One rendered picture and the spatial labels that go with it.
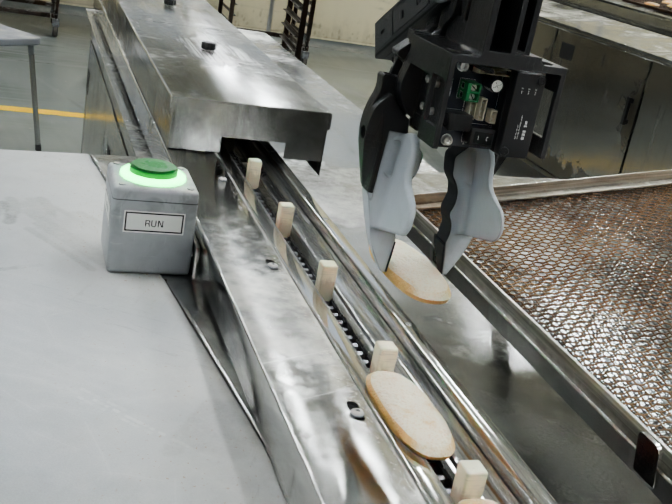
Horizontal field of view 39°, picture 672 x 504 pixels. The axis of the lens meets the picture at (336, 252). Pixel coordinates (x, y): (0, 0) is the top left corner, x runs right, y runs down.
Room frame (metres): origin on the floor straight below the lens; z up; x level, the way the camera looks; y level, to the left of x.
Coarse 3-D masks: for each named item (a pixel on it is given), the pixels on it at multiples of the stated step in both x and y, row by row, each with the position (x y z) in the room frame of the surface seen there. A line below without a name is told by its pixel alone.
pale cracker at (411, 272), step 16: (400, 240) 0.62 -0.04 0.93; (400, 256) 0.58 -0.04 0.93; (416, 256) 0.59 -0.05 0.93; (384, 272) 0.57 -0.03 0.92; (400, 272) 0.56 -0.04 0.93; (416, 272) 0.56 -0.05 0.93; (432, 272) 0.56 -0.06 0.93; (400, 288) 0.55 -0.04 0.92; (416, 288) 0.54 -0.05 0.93; (432, 288) 0.54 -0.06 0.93; (448, 288) 0.55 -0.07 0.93
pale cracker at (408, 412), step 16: (368, 384) 0.54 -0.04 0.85; (384, 384) 0.54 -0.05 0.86; (400, 384) 0.54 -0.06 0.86; (384, 400) 0.52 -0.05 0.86; (400, 400) 0.52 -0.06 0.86; (416, 400) 0.53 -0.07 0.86; (384, 416) 0.51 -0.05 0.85; (400, 416) 0.50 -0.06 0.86; (416, 416) 0.50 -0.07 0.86; (432, 416) 0.51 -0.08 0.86; (400, 432) 0.49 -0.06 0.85; (416, 432) 0.49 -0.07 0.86; (432, 432) 0.49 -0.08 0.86; (448, 432) 0.50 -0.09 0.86; (416, 448) 0.48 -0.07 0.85; (432, 448) 0.48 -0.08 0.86; (448, 448) 0.48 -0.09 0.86
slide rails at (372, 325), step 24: (240, 144) 1.09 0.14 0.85; (264, 168) 1.01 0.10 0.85; (288, 192) 0.94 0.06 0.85; (264, 216) 0.85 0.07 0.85; (312, 240) 0.81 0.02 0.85; (288, 264) 0.74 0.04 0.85; (336, 264) 0.76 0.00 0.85; (312, 288) 0.70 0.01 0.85; (336, 288) 0.71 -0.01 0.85; (360, 312) 0.67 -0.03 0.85; (336, 336) 0.62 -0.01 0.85; (384, 336) 0.63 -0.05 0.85; (360, 360) 0.59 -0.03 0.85; (408, 360) 0.60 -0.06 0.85; (360, 384) 0.55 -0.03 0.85; (456, 432) 0.51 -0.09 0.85; (408, 456) 0.47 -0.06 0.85; (456, 456) 0.48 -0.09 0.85; (480, 456) 0.49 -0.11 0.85; (432, 480) 0.45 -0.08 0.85
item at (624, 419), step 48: (432, 192) 0.84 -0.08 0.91; (528, 192) 0.88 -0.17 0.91; (576, 192) 0.88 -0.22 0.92; (432, 240) 0.76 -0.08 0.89; (528, 240) 0.77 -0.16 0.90; (480, 288) 0.67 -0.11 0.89; (528, 288) 0.67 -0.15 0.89; (624, 288) 0.68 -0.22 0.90; (528, 336) 0.59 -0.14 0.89; (576, 336) 0.60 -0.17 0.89; (576, 384) 0.53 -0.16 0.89; (624, 432) 0.48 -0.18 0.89
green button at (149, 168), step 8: (136, 160) 0.77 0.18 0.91; (144, 160) 0.77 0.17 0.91; (152, 160) 0.78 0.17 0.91; (160, 160) 0.78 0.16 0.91; (136, 168) 0.75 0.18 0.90; (144, 168) 0.75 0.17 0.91; (152, 168) 0.75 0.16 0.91; (160, 168) 0.76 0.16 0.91; (168, 168) 0.76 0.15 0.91; (176, 168) 0.77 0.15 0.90; (144, 176) 0.74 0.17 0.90; (152, 176) 0.74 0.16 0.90; (160, 176) 0.75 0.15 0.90; (168, 176) 0.75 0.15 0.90; (176, 176) 0.76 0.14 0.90
